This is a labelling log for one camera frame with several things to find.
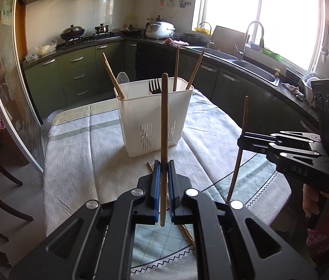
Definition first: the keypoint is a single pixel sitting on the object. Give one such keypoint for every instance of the steel double sink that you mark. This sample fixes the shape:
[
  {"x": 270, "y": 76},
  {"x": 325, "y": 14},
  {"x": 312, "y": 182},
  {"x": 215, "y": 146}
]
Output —
[{"x": 252, "y": 67}]

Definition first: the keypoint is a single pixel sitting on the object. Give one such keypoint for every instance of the white rice cooker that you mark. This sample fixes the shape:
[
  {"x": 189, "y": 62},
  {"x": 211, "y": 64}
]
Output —
[{"x": 160, "y": 30}]

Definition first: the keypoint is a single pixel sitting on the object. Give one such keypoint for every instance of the condiment bottles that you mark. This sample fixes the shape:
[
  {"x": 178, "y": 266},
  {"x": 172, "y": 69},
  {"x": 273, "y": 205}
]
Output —
[{"x": 150, "y": 23}]

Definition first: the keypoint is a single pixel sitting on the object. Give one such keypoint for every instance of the gas stove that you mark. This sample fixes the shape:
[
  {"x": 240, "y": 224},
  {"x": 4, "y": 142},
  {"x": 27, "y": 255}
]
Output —
[{"x": 94, "y": 38}]

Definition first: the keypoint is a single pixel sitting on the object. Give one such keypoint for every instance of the green plastic containers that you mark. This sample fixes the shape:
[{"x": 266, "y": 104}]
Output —
[{"x": 269, "y": 53}]

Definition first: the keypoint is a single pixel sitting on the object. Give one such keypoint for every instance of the white dish rack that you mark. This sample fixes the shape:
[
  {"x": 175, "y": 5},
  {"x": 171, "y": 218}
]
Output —
[{"x": 309, "y": 89}]

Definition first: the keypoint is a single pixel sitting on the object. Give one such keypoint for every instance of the black wok with lid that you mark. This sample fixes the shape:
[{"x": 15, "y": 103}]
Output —
[{"x": 72, "y": 32}]

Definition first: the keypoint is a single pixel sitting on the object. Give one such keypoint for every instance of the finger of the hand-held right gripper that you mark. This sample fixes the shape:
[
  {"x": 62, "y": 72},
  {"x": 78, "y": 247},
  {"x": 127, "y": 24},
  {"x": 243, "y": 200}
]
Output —
[
  {"x": 257, "y": 147},
  {"x": 295, "y": 138}
]

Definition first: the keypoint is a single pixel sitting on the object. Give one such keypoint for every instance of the pink cloth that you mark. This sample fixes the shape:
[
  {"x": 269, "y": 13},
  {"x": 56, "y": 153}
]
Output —
[{"x": 176, "y": 42}]

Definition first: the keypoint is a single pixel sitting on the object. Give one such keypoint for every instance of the light wooden chopstick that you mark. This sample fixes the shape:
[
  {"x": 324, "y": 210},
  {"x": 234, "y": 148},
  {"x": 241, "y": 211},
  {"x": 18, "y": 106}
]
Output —
[
  {"x": 115, "y": 83},
  {"x": 112, "y": 74}
]

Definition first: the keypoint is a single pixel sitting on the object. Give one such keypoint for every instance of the pile of wooden chopsticks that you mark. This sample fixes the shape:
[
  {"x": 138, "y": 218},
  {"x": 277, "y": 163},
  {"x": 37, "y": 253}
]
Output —
[{"x": 187, "y": 234}]

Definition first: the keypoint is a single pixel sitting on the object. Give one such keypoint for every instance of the patterned grey-green tablecloth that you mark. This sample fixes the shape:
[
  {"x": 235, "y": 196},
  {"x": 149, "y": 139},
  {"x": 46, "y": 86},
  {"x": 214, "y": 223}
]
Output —
[{"x": 80, "y": 151}]

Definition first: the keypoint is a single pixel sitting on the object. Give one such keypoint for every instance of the black frying pan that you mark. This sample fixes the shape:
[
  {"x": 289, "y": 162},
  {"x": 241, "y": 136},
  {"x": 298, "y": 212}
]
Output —
[{"x": 131, "y": 30}]

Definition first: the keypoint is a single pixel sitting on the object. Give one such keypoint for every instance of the small beige tap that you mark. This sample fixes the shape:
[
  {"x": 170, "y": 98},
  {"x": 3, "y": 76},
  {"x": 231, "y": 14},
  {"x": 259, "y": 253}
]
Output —
[{"x": 277, "y": 73}]

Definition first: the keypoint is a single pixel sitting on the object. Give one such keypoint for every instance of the wooden cutting board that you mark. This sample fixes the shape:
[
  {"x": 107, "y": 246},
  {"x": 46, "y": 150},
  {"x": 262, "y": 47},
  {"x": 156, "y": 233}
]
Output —
[{"x": 228, "y": 36}]

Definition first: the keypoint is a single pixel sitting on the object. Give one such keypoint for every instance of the small chrome faucet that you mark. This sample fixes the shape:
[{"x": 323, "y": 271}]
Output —
[{"x": 208, "y": 39}]

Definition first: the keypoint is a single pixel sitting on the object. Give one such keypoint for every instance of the kitchen window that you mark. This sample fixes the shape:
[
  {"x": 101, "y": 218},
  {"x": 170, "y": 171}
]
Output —
[{"x": 240, "y": 0}]

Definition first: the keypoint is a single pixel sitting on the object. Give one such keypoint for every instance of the tall chrome faucet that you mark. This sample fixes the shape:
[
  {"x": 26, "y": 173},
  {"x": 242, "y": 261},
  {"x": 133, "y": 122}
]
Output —
[{"x": 241, "y": 46}]

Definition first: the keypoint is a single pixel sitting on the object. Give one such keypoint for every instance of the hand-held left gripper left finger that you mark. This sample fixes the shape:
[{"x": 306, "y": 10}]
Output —
[{"x": 156, "y": 192}]

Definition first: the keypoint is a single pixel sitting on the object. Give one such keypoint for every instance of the person's right forearm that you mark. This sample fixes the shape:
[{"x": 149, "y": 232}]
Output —
[{"x": 327, "y": 237}]

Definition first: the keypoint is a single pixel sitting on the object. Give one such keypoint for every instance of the black plastic fork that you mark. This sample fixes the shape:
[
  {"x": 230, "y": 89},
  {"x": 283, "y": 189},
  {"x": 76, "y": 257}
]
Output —
[{"x": 154, "y": 87}]

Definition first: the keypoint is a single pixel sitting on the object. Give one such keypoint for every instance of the white plastic bags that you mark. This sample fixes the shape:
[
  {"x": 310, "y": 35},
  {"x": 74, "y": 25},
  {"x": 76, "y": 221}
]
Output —
[{"x": 43, "y": 49}]

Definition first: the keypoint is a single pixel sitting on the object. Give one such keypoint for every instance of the grey rag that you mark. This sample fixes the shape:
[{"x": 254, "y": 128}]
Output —
[{"x": 292, "y": 89}]

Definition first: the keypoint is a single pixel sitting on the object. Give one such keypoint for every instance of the yellow basket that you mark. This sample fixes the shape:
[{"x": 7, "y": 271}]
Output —
[{"x": 202, "y": 30}]

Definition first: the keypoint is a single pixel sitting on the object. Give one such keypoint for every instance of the brown wooden chopstick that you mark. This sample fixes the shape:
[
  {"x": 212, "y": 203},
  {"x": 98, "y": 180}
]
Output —
[
  {"x": 164, "y": 122},
  {"x": 195, "y": 70}
]

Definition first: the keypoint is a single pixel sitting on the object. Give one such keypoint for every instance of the clear plastic spoon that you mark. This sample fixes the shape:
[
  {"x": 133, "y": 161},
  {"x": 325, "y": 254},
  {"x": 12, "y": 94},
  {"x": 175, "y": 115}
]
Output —
[{"x": 122, "y": 78}]

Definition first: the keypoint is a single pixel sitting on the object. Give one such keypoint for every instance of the white plastic utensil holder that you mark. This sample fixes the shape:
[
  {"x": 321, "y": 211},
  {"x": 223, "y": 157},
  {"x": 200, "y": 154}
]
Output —
[{"x": 141, "y": 113}]

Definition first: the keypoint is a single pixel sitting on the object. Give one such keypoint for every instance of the green base cabinets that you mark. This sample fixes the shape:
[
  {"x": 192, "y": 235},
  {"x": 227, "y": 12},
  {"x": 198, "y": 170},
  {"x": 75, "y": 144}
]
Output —
[{"x": 77, "y": 64}]

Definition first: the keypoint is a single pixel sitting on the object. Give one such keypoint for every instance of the dark kitchen countertop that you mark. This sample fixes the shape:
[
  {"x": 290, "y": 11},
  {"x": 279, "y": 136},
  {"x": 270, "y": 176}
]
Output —
[{"x": 287, "y": 93}]

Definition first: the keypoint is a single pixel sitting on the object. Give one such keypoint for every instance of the person's right hand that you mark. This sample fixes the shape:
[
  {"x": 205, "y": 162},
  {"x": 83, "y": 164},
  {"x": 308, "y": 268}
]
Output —
[{"x": 309, "y": 201}]

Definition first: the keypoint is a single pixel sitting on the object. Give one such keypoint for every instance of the flower-print sliding glass door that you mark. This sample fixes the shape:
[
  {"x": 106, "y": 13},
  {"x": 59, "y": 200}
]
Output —
[{"x": 7, "y": 78}]

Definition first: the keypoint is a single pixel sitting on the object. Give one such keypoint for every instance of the dark wooden chopstick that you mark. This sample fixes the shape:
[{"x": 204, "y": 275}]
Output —
[
  {"x": 176, "y": 70},
  {"x": 236, "y": 166}
]

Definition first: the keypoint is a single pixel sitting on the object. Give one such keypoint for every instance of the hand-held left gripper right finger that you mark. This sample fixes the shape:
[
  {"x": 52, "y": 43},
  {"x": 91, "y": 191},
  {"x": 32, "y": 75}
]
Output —
[{"x": 171, "y": 192}]

